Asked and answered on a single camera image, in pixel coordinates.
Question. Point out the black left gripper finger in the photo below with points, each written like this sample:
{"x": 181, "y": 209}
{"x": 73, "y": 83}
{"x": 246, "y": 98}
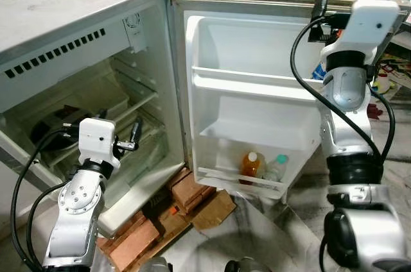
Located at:
{"x": 137, "y": 131}

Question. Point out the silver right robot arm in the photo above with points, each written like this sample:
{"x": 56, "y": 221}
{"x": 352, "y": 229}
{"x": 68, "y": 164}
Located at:
{"x": 347, "y": 89}

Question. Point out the yellow colourful toy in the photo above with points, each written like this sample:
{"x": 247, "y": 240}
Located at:
{"x": 383, "y": 83}

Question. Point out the translucent freezer flap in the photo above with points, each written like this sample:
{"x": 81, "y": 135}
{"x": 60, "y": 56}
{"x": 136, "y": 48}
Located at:
{"x": 64, "y": 92}

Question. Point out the small red brick stack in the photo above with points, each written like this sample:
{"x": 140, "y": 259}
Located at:
{"x": 192, "y": 192}

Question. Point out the wide red brick pile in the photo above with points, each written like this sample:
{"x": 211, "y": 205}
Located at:
{"x": 135, "y": 241}

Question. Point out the brown flat board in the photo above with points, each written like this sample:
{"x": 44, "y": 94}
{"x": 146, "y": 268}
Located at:
{"x": 216, "y": 211}

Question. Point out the orange juice bottle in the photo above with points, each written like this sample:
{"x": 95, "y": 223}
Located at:
{"x": 252, "y": 168}

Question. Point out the grey robot left foot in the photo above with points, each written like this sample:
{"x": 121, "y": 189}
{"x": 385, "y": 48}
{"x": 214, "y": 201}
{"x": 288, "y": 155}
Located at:
{"x": 154, "y": 265}

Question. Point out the clear bottle teal cap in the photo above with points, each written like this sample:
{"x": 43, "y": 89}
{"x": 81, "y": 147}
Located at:
{"x": 277, "y": 169}

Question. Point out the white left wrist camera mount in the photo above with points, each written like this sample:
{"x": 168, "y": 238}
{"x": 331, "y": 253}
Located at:
{"x": 96, "y": 138}

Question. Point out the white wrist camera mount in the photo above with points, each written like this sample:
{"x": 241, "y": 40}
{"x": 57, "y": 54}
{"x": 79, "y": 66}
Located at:
{"x": 96, "y": 138}
{"x": 366, "y": 25}

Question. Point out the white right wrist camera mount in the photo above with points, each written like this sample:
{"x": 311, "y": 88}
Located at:
{"x": 366, "y": 25}

